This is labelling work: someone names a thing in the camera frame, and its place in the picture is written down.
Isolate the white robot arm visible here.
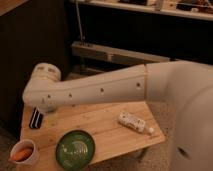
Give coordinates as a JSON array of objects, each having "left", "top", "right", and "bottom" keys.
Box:
[{"left": 22, "top": 61, "right": 213, "bottom": 171}]

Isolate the grey metal shelf beam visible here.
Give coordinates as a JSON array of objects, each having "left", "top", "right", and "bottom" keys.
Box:
[{"left": 71, "top": 41, "right": 170, "bottom": 66}]

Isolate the white patterned plastic bottle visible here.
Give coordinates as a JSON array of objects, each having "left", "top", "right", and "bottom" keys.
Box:
[{"left": 118, "top": 112, "right": 154, "bottom": 135}]

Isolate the wooden table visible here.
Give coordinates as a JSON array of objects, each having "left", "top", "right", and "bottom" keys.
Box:
[{"left": 19, "top": 100, "right": 165, "bottom": 171}]

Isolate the green round plate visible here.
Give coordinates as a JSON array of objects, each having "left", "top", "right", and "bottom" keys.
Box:
[{"left": 55, "top": 130, "right": 96, "bottom": 171}]

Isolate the black white striped eraser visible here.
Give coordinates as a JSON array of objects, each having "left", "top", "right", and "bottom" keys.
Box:
[{"left": 29, "top": 109, "right": 43, "bottom": 129}]

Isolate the metal vertical pole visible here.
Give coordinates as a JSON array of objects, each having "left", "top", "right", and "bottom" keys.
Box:
[{"left": 75, "top": 0, "right": 85, "bottom": 45}]

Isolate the white cup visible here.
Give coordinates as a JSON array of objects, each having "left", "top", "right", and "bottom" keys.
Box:
[{"left": 9, "top": 139, "right": 39, "bottom": 165}]

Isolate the orange carrot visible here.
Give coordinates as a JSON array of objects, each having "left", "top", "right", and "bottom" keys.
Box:
[{"left": 11, "top": 148, "right": 32, "bottom": 162}]

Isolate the upper white shelf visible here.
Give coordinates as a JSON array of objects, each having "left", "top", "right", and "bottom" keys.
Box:
[{"left": 70, "top": 0, "right": 213, "bottom": 21}]

